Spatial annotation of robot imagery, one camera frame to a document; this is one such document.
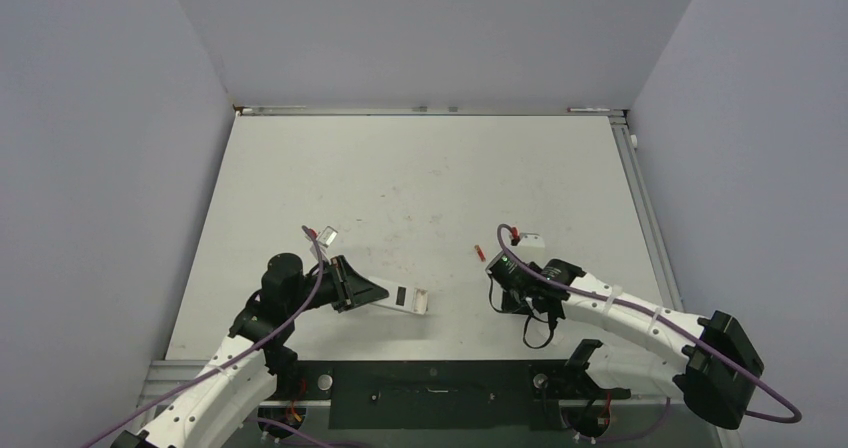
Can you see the red orange battery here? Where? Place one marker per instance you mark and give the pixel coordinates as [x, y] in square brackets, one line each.
[480, 253]

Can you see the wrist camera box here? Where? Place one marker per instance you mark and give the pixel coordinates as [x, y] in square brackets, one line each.
[528, 245]
[327, 236]

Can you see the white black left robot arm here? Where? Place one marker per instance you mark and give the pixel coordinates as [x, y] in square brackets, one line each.
[253, 358]

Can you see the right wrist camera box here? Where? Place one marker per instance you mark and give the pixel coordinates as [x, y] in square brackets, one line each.
[528, 245]

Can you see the aluminium back table rail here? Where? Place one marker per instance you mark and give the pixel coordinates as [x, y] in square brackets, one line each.
[423, 110]

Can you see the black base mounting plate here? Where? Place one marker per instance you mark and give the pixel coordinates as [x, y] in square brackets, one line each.
[439, 394]

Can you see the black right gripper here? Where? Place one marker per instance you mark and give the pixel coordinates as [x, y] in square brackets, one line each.
[509, 304]

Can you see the aluminium table edge rail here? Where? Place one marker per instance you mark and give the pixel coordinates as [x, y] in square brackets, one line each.
[627, 148]

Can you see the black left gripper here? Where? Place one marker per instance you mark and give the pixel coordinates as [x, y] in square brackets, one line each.
[350, 289]

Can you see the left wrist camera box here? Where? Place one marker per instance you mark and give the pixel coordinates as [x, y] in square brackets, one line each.
[327, 236]

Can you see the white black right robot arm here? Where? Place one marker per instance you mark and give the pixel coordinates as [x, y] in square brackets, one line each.
[709, 363]

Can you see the white red remote control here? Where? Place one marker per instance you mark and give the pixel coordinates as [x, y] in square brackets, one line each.
[402, 298]

